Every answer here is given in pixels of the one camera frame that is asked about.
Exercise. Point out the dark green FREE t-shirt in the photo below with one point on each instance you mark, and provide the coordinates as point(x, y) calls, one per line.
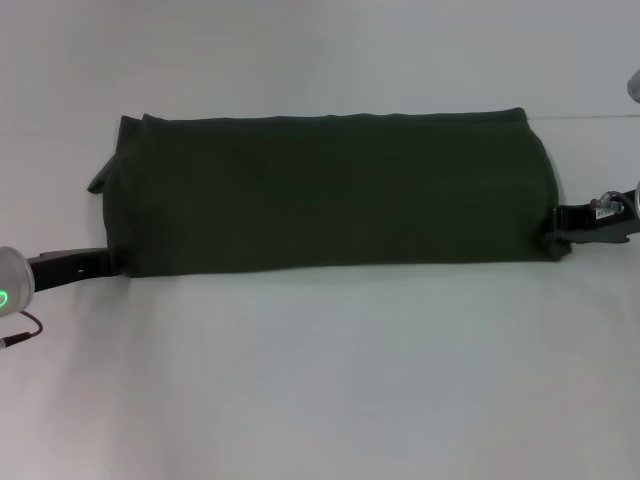
point(325, 200)

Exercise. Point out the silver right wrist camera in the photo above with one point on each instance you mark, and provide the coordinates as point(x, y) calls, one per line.
point(634, 86)

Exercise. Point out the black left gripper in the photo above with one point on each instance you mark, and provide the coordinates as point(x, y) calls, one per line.
point(70, 267)

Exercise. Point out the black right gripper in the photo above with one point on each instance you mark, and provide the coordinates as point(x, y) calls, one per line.
point(597, 225)

